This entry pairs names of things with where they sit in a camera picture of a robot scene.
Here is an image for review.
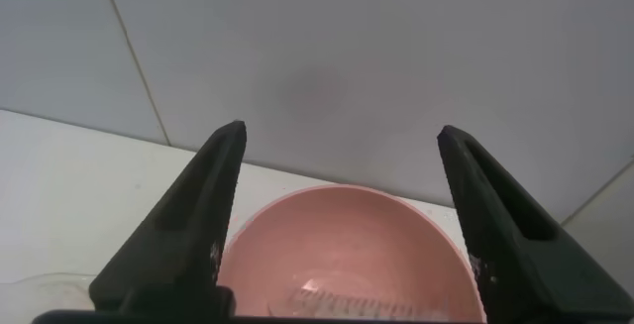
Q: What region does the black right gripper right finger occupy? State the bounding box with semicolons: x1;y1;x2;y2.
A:
436;124;634;323

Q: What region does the pink bowl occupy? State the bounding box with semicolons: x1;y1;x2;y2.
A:
216;183;487;323

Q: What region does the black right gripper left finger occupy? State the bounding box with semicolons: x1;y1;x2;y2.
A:
88;119;248;315

